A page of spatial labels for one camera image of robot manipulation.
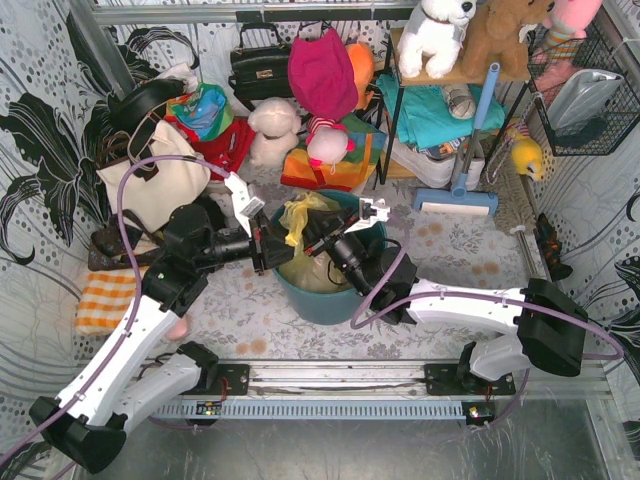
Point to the metal base rail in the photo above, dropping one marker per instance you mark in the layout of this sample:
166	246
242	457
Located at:
369	390

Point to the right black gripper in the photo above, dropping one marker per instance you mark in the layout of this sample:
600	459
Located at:
328	238

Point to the red folded cloth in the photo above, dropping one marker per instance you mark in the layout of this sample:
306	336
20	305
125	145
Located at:
229	150

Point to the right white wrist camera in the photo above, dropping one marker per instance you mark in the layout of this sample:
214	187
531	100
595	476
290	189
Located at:
370	212

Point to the black leather handbag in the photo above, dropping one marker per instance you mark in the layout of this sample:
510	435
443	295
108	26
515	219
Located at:
260	73

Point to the teal plastic trash bin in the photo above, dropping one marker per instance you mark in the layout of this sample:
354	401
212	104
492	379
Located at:
335	307

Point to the blue floor sweeper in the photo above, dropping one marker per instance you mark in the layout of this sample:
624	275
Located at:
458	199

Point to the teal folded cloth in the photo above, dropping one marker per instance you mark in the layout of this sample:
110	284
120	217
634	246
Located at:
425	120

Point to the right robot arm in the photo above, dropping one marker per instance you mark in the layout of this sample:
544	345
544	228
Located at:
536	326

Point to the cream canvas tote bag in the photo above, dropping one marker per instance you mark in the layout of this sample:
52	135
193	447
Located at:
152	195

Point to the brown plush bear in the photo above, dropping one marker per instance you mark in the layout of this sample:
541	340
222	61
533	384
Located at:
497	31

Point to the silver foil pouch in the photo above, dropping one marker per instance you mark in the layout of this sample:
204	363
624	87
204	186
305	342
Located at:
582	97

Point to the black wire basket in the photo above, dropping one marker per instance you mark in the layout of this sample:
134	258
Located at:
603	133

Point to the pink glasses case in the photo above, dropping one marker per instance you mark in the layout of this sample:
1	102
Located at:
179	330

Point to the yellow plush duck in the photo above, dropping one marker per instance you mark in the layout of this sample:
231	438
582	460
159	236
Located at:
526	154

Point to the dark patterned cloth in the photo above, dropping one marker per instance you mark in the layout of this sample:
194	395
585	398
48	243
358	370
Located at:
550	247

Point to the yellow translucent trash bag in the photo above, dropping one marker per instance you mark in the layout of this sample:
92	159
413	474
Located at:
314	274

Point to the brown patterned bag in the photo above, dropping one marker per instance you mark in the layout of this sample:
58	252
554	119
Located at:
107	251

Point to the grey patterned pouch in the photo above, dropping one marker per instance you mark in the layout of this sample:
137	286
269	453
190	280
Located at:
459	101

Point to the wooden metal shelf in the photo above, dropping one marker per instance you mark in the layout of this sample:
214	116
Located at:
391	114

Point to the rainbow striped folded cloth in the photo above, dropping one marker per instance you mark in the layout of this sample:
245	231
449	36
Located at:
351	172

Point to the pink plush doll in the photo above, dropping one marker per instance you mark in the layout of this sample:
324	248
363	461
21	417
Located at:
328	142

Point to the beige chenille mop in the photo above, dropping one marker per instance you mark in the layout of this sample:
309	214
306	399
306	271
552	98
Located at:
514	215

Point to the orange plush toy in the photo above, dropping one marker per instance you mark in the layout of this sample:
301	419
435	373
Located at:
362	61

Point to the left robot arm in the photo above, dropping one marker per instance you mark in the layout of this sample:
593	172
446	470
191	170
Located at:
90	419

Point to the orange checked towel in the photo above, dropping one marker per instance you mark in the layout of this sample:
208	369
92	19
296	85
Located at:
104	301

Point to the pink plush toy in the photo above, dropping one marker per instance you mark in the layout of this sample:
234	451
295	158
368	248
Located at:
566	26

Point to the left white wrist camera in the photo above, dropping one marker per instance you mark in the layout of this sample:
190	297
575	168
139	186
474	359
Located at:
245	201

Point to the magenta fabric bag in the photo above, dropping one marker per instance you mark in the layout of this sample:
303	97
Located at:
321	76

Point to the cream plush sheep toy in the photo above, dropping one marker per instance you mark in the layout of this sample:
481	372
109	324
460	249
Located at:
276	125

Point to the white plush dog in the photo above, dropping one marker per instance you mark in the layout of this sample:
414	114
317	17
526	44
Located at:
433	36

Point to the colourful printed cloth bag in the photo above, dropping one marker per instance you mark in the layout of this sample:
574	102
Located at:
201	116

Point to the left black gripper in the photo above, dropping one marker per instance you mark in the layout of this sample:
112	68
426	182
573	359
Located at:
260	245

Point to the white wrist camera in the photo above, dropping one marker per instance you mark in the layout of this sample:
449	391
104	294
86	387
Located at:
245	201
370	212

